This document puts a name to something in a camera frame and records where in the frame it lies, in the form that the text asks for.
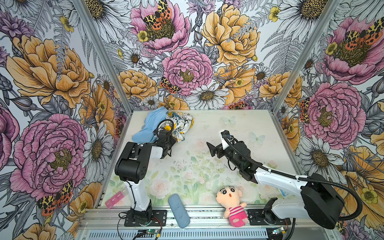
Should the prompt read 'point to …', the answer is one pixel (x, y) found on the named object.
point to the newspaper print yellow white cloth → (179, 123)
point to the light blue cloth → (146, 135)
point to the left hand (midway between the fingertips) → (173, 141)
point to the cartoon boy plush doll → (229, 197)
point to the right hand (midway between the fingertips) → (214, 142)
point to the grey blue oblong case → (179, 210)
